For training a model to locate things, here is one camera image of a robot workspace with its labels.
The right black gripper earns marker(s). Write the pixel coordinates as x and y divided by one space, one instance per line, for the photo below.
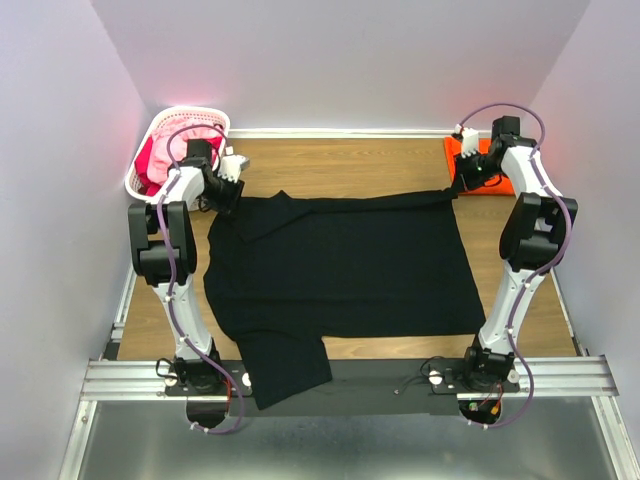
461 167

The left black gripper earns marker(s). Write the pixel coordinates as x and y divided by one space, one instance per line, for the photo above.
231 202

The black t shirt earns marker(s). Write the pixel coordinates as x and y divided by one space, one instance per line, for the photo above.
285 273

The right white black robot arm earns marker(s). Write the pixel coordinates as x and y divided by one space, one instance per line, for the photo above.
534 239

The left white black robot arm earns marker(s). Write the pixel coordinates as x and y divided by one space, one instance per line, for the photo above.
164 253

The folded orange t shirt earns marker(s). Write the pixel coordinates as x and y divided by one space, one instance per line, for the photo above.
498 185

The magenta t shirt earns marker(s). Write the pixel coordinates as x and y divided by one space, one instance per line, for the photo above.
153 189

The light pink t shirt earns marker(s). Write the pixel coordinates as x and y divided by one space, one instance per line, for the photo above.
191 129

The white plastic laundry basket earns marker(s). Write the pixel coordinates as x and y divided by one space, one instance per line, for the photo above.
137 188

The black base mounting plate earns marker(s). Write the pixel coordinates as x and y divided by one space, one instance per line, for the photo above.
435 386

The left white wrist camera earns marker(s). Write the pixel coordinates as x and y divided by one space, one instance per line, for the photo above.
231 165

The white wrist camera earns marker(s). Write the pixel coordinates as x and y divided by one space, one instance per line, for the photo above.
468 139
231 165

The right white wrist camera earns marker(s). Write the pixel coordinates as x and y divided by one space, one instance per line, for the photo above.
468 139

